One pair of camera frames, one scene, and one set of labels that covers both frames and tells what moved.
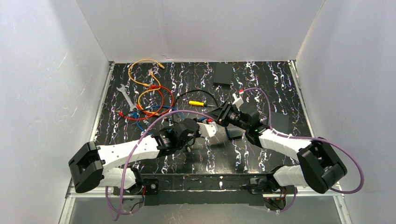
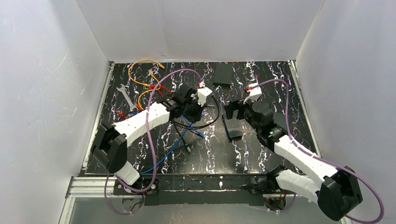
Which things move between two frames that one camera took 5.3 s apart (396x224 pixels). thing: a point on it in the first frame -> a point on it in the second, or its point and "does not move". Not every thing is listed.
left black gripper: x=192 y=127 -> x=194 y=109
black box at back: x=222 y=73 does not move
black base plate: x=203 y=190 does not move
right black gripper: x=222 y=114 -> x=234 y=109
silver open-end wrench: x=132 y=107 does not move
